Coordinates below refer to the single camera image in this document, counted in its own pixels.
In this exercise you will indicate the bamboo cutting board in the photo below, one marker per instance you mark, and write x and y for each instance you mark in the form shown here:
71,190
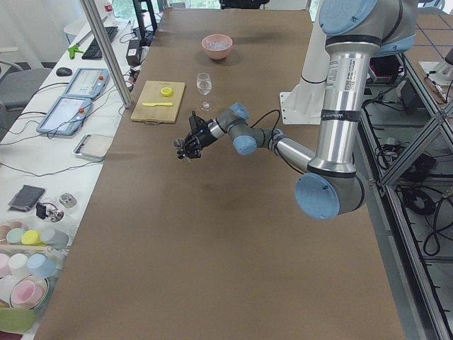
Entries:
151,93

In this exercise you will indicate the person in black clothes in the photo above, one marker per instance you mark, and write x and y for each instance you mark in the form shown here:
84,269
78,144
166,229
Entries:
242,4

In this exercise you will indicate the upper teach pendant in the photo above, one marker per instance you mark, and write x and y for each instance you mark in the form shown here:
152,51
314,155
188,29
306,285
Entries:
87,82

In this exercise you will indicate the yellow plastic knife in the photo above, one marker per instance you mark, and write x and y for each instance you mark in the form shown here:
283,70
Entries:
162,104

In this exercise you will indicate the clear wine glass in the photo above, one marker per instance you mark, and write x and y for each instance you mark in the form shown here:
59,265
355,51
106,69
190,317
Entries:
204,87

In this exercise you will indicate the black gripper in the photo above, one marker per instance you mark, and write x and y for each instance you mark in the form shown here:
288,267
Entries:
199,140

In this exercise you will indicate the silver metal tray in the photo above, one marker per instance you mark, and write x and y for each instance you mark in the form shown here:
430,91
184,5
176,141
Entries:
93,147

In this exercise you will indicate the small steel round tin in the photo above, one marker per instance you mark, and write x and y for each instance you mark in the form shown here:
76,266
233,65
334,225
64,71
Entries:
67,200

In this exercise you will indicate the pink bowl of ice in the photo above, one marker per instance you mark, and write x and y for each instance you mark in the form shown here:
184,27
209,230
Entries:
217,46

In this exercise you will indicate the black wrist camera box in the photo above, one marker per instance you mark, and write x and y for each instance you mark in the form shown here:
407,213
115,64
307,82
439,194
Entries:
197,124

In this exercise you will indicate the pink bowl on side table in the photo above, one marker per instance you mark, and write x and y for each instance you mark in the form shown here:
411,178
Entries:
29,293

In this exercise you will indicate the teach pendant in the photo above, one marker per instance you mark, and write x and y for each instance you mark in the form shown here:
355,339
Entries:
87,82
65,117

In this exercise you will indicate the grey folded cloth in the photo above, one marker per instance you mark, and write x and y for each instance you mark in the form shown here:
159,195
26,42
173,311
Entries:
26,198

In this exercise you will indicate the lower teach pendant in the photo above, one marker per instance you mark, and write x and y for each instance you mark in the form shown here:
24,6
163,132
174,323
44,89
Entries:
65,117

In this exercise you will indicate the black computer mouse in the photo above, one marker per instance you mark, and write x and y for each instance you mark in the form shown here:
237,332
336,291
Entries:
64,72

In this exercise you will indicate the yellow lemon slice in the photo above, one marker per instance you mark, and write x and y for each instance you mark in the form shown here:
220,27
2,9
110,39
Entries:
166,91

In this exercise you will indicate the aluminium frame post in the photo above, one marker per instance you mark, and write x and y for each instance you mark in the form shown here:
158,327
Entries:
99,32

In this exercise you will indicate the light blue cup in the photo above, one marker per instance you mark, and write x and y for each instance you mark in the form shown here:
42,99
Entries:
40,266

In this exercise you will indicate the white pedestal column base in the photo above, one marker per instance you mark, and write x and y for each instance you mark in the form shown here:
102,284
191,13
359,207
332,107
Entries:
303,105

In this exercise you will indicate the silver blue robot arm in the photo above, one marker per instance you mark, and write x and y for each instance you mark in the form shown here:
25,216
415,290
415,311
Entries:
356,31

